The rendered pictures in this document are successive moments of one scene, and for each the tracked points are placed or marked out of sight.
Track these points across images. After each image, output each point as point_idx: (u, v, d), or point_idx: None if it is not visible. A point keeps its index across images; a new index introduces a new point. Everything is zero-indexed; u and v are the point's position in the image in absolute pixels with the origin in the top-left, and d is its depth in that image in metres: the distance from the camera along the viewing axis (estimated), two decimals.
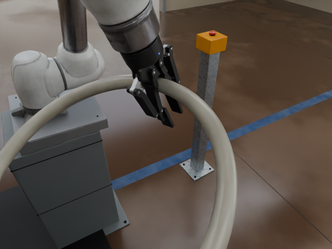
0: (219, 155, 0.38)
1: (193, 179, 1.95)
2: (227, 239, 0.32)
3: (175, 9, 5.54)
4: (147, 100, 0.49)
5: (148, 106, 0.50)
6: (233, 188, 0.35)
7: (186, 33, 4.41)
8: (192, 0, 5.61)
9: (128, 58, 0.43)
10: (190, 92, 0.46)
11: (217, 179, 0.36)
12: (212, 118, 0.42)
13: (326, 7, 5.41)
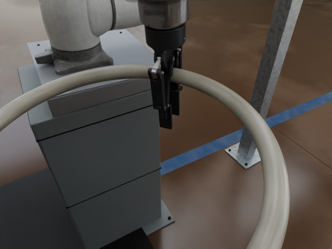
0: (254, 120, 0.39)
1: (244, 167, 1.60)
2: (289, 186, 0.31)
3: None
4: (163, 86, 0.48)
5: (162, 93, 0.49)
6: (278, 145, 0.36)
7: (206, 16, 4.06)
8: None
9: (158, 35, 0.44)
10: (206, 77, 0.49)
11: (259, 140, 0.37)
12: (236, 95, 0.44)
13: None
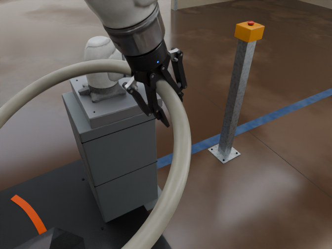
0: (174, 116, 0.45)
1: (222, 162, 2.08)
2: (184, 179, 0.39)
3: (186, 7, 5.68)
4: (141, 100, 0.50)
5: (141, 104, 0.51)
6: (187, 140, 0.42)
7: (199, 30, 4.54)
8: None
9: (126, 58, 0.43)
10: None
11: (174, 136, 0.43)
12: (167, 89, 0.48)
13: None
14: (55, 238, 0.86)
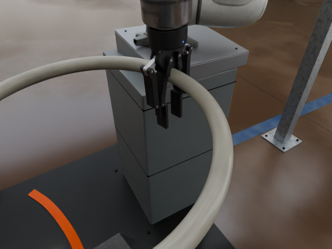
0: (201, 94, 0.45)
1: (282, 150, 1.71)
2: (232, 142, 0.37)
3: None
4: (155, 85, 0.49)
5: (153, 92, 0.50)
6: (222, 111, 0.42)
7: None
8: None
9: (154, 34, 0.44)
10: None
11: (206, 109, 0.43)
12: (185, 74, 0.49)
13: None
14: None
